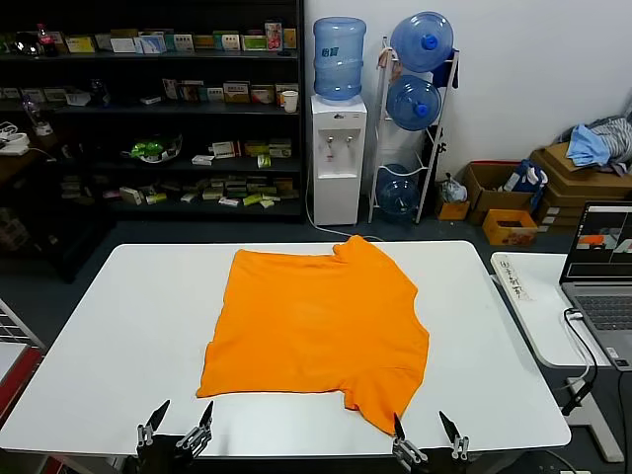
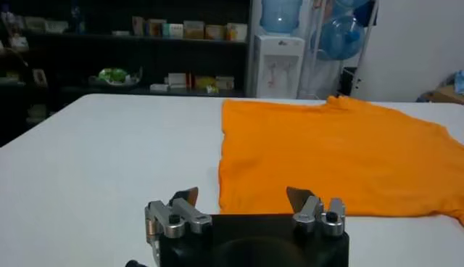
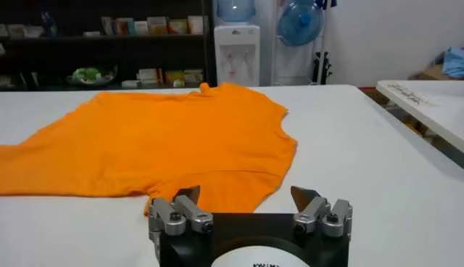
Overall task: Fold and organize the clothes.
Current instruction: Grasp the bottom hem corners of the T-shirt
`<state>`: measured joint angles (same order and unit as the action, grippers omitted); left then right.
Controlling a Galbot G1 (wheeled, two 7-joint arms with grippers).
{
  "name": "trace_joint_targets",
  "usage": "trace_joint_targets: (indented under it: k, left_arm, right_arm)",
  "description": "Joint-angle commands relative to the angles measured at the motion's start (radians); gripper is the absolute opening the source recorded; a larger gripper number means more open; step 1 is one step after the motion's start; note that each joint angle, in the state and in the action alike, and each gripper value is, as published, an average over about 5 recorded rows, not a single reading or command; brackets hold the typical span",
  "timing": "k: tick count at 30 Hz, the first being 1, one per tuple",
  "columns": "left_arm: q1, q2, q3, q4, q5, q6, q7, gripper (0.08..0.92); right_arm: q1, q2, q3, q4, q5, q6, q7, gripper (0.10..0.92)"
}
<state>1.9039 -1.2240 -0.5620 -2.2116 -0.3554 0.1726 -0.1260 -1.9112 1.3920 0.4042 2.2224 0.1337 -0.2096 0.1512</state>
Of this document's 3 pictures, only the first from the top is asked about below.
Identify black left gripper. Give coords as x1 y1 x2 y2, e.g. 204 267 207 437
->
135 398 215 474

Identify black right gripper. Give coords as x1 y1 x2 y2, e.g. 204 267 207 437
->
391 410 491 474

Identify orange t-shirt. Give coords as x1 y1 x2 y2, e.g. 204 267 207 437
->
196 234 431 437

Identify red panel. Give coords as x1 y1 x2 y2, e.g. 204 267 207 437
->
0 347 46 421

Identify white side desk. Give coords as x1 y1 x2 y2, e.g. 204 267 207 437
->
491 251 632 463

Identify orange cardboard box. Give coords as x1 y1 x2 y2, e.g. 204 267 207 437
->
482 208 539 247

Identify grey laptop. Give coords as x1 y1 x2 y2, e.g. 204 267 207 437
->
559 199 632 371

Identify small brown cardboard box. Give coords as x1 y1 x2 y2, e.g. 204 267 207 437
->
434 192 471 221

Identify crumpled plastic bag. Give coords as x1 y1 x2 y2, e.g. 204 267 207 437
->
440 172 469 203

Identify open brown cardboard box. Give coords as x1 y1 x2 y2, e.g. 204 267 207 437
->
463 160 537 226

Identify white water dispenser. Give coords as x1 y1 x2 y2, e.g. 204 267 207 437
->
309 93 369 227

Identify low stacked cardboard boxes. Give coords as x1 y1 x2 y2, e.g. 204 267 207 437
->
535 195 596 234

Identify bowl with green fruit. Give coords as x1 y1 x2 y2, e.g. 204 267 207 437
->
120 132 184 164

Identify red white flat box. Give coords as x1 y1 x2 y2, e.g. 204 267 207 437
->
211 140 243 159

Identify blue white bag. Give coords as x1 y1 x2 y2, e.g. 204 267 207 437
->
503 158 549 197

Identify black stand pole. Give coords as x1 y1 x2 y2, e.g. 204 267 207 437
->
424 126 448 199

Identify large flat cardboard box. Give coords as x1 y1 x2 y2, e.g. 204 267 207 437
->
530 141 632 198

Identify white power strip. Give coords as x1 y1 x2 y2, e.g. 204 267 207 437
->
0 120 32 157

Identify light blue garment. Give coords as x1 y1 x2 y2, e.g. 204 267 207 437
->
566 122 611 167

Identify clear bottle white base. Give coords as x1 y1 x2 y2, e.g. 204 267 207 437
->
22 96 54 137

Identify grey striped garment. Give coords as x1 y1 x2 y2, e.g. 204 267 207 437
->
590 115 632 177

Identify dark blue hanging cloth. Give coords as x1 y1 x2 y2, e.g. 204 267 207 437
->
433 47 461 91

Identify black shelving unit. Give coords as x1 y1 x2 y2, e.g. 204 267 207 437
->
0 0 306 224

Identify blue white carton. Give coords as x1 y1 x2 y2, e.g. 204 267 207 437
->
136 32 167 54

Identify upright labelled blue water jug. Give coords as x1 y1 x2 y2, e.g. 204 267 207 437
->
312 16 368 104

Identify tall pink box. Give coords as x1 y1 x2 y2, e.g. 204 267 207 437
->
264 20 284 51

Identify cola bottle red label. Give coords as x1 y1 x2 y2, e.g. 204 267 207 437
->
37 23 56 56

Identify white laptop cable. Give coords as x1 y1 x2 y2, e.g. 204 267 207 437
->
564 307 593 382

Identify black cable with clip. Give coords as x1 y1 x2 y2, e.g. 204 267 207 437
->
560 315 599 416

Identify metal wire rack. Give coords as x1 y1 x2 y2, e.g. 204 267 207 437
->
0 297 48 347

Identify white dispenser power cord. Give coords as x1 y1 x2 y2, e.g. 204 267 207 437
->
305 167 386 243

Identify white wire jug rack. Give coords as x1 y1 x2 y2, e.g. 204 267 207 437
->
367 34 460 226

